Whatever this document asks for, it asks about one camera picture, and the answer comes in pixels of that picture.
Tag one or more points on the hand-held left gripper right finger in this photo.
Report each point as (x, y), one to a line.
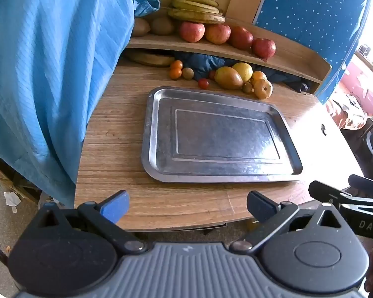
(261, 207)

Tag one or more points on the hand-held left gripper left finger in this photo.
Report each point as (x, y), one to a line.
(116, 205)

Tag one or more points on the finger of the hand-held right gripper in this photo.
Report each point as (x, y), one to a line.
(326, 192)
(363, 182)

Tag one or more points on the metal tray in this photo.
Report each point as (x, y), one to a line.
(223, 136)

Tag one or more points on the small brown kiwi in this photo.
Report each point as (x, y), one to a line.
(247, 87)

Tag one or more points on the orange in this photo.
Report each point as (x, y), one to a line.
(259, 76)

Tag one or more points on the yellow-red mango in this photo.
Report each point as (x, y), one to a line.
(228, 78)

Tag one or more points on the red tomato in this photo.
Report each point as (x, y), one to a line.
(212, 74)
(203, 83)

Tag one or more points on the small tangerine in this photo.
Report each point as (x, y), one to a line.
(176, 65)
(175, 74)

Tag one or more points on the small black object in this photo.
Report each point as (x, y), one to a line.
(323, 128)

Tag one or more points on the pink patterned fabric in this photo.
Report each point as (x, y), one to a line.
(348, 111)

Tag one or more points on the yellow lemon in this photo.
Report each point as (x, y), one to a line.
(244, 70)

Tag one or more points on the curved wooden shelf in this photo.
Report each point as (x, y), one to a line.
(286, 59)

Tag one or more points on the overripe banana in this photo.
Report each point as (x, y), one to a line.
(149, 59)

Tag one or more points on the light blue curtain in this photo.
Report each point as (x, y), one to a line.
(49, 68)

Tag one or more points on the dark blue cloth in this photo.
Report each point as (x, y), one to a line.
(202, 63)

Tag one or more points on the red apple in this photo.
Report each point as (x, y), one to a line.
(191, 31)
(217, 33)
(263, 48)
(241, 37)

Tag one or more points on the blue dotted cloth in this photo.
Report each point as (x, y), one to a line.
(310, 12)

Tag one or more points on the brown-spotted banana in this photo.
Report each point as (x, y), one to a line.
(195, 16)

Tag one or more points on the yellow banana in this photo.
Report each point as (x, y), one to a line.
(194, 5)

